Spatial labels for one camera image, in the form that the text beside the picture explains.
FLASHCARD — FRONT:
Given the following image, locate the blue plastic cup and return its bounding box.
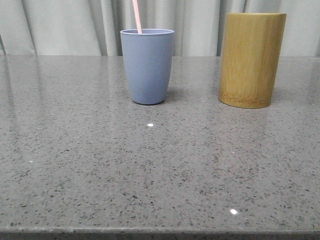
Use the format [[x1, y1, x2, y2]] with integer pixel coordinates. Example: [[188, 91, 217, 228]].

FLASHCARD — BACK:
[[120, 28, 175, 105]]

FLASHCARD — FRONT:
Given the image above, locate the pink chopstick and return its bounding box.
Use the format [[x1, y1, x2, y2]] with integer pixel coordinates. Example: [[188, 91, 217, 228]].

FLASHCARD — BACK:
[[132, 0, 143, 34]]

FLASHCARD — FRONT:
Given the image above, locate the bamboo cylinder holder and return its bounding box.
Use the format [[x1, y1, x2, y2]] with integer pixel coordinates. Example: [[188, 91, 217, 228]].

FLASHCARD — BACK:
[[218, 13, 287, 109]]

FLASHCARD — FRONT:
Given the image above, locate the grey-white curtain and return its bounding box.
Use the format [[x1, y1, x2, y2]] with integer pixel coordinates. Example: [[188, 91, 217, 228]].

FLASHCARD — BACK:
[[0, 0, 320, 57]]

